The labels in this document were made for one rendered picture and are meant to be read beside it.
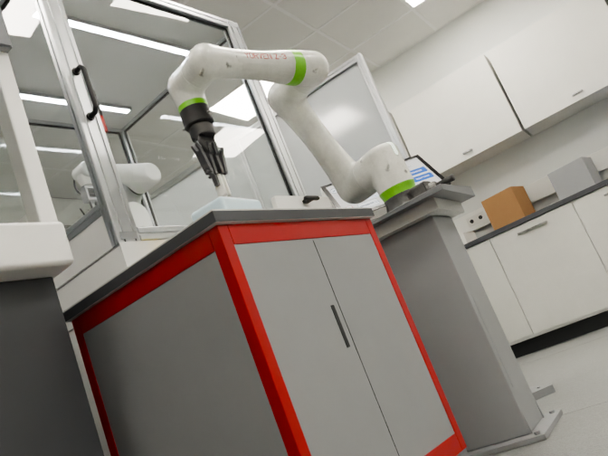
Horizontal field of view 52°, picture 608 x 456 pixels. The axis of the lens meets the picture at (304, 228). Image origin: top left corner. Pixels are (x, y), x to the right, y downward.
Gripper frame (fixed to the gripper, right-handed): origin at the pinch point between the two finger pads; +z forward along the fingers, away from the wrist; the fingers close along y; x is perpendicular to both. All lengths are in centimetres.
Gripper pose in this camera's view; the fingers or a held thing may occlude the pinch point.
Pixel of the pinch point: (222, 186)
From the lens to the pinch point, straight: 187.6
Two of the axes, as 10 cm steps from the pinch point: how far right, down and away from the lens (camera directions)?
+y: -5.3, -0.1, -8.5
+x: 7.7, -4.2, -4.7
